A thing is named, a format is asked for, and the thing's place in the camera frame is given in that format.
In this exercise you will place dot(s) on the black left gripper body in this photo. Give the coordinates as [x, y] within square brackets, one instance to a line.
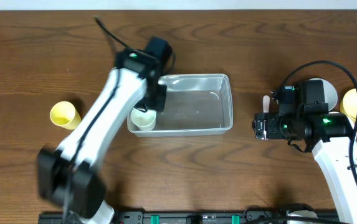
[157, 98]

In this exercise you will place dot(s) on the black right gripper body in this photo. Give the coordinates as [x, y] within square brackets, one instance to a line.
[260, 126]

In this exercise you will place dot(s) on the white plastic cup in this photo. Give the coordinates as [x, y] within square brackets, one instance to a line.
[145, 121]

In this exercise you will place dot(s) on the grey plastic bowl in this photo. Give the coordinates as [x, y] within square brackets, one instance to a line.
[331, 96]

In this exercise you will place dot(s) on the yellow plastic cup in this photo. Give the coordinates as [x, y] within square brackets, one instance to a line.
[65, 115]

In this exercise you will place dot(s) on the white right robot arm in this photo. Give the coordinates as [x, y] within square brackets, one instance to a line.
[329, 137]

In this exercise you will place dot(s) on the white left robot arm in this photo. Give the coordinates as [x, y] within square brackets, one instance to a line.
[68, 177]

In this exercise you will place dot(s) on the clear plastic container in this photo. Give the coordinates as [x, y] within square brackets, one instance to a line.
[196, 105]

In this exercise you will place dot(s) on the white plastic fork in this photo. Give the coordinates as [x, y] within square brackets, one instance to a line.
[266, 103]

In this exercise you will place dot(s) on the white plastic bowl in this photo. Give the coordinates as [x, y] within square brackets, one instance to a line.
[303, 213]

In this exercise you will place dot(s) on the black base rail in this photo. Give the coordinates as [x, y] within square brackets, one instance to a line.
[138, 217]

